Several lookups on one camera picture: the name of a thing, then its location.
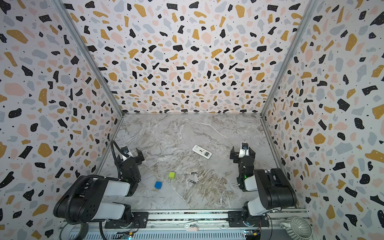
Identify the white remote control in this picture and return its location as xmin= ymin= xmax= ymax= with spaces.
xmin=192 ymin=145 xmax=212 ymax=159

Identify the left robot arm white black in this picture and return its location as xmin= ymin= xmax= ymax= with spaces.
xmin=53 ymin=147 xmax=145 ymax=227

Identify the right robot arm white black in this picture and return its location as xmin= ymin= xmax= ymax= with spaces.
xmin=230 ymin=143 xmax=297 ymax=219

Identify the blue cube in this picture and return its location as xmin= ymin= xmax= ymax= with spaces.
xmin=155 ymin=182 xmax=163 ymax=190

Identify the green cube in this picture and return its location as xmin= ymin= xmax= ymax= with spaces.
xmin=169 ymin=172 xmax=176 ymax=179

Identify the grey ribbed fan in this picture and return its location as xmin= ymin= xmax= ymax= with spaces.
xmin=280 ymin=217 xmax=313 ymax=240

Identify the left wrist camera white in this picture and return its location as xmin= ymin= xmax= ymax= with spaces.
xmin=122 ymin=150 xmax=134 ymax=161

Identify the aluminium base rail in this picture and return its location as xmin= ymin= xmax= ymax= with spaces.
xmin=59 ymin=208 xmax=313 ymax=240

